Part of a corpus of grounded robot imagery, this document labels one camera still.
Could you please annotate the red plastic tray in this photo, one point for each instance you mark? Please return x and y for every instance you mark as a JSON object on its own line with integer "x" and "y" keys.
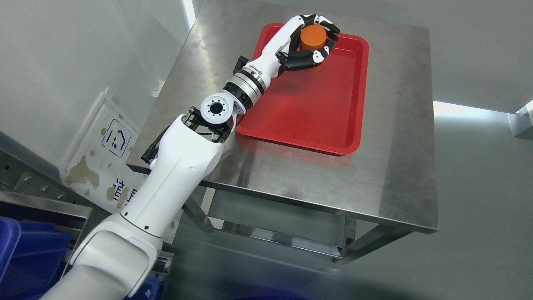
{"x": 319, "y": 111}

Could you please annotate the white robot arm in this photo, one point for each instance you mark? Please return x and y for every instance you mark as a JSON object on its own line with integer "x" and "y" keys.
{"x": 116, "y": 257}

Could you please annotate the steel table frame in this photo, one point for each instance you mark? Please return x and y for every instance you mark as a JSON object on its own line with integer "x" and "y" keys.
{"x": 337, "y": 162}

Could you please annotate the white paper label sign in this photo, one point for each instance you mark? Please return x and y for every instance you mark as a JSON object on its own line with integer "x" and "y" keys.
{"x": 95, "y": 164}

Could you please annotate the steel shelf rail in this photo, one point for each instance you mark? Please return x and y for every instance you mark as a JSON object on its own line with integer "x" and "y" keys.
{"x": 28, "y": 195}

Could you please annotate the orange cylindrical capacitor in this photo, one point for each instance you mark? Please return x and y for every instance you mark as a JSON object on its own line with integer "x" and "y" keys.
{"x": 312, "y": 38}

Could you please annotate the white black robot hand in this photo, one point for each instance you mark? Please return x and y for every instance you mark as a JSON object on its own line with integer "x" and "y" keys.
{"x": 281, "y": 53}

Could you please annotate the lower blue bin right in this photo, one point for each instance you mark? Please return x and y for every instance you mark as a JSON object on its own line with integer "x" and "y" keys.
{"x": 31, "y": 258}

